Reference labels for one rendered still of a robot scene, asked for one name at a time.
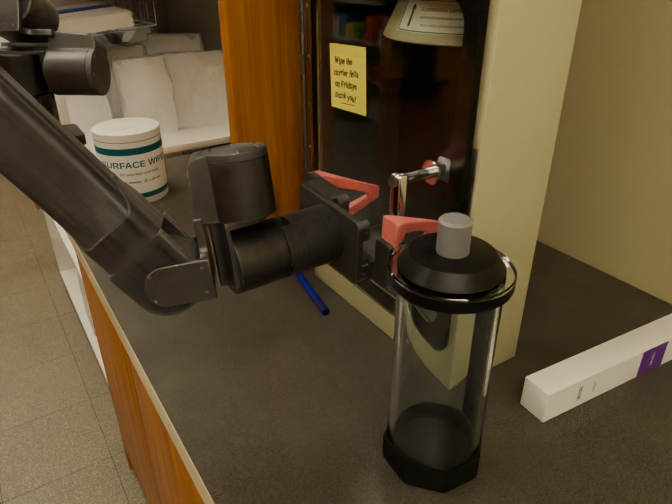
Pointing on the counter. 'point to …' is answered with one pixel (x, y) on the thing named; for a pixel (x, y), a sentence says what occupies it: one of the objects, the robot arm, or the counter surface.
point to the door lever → (399, 181)
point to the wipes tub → (133, 153)
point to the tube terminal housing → (507, 146)
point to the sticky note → (348, 77)
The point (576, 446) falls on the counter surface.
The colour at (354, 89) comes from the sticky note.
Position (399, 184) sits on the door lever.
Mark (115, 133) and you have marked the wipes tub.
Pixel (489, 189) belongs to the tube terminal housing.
